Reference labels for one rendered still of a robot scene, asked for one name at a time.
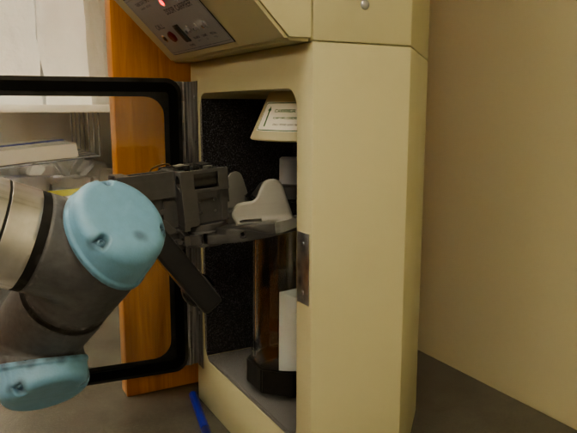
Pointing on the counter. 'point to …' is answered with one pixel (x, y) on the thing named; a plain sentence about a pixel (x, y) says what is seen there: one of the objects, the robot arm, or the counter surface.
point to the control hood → (245, 27)
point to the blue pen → (199, 412)
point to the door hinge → (189, 92)
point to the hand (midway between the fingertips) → (288, 216)
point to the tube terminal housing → (345, 212)
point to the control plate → (160, 21)
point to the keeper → (303, 268)
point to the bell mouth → (277, 118)
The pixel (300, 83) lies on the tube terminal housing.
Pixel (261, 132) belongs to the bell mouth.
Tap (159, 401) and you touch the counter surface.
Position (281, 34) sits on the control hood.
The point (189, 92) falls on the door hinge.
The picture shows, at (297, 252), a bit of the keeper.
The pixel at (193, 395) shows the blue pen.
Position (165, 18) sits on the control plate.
